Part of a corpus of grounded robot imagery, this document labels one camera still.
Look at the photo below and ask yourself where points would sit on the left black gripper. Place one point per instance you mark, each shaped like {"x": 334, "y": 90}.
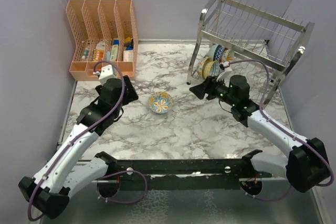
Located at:
{"x": 130, "y": 94}

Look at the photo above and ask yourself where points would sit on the blue yellow sun bowl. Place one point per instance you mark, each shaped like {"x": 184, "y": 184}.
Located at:
{"x": 210, "y": 68}

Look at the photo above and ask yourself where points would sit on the white blue box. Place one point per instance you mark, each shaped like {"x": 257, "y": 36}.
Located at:
{"x": 128, "y": 55}

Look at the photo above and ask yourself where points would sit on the green leaf orange flower bowl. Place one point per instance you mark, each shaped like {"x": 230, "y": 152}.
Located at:
{"x": 200, "y": 67}

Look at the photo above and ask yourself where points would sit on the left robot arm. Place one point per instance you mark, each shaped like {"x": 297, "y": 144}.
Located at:
{"x": 51, "y": 189}

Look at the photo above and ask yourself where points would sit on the small bottle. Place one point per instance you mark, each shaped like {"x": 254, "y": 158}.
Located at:
{"x": 85, "y": 54}

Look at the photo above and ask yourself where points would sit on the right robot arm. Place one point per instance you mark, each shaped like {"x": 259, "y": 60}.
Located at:
{"x": 305, "y": 164}

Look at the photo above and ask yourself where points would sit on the green white box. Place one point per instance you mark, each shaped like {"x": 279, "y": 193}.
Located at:
{"x": 114, "y": 52}

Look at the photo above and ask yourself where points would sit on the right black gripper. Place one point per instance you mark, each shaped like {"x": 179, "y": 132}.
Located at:
{"x": 207, "y": 87}

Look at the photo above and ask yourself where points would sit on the blue orange floral bowl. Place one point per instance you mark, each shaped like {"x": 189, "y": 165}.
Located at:
{"x": 160, "y": 102}

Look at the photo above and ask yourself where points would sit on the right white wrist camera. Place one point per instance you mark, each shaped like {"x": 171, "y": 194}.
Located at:
{"x": 225, "y": 70}

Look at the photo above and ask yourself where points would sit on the peach plastic desk organizer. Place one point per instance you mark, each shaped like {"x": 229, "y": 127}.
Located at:
{"x": 99, "y": 24}

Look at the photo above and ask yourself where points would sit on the orange snack box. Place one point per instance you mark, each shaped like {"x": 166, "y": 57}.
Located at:
{"x": 98, "y": 55}

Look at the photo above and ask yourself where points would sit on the orange star flower bowl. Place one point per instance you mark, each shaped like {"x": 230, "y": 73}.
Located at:
{"x": 229, "y": 55}

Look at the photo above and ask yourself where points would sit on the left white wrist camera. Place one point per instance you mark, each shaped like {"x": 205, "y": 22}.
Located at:
{"x": 105, "y": 74}

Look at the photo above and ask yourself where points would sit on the teal bowl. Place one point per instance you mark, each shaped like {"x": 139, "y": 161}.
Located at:
{"x": 213, "y": 51}

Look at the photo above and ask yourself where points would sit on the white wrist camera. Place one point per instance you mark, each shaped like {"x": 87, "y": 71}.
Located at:
{"x": 105, "y": 74}
{"x": 225, "y": 70}

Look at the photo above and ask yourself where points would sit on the red patterned bowl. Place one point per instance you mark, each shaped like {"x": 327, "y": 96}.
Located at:
{"x": 221, "y": 53}

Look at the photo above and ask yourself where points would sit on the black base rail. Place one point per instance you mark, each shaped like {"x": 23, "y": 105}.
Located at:
{"x": 186, "y": 174}

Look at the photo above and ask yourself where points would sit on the steel dish rack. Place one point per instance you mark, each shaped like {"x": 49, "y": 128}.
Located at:
{"x": 266, "y": 46}

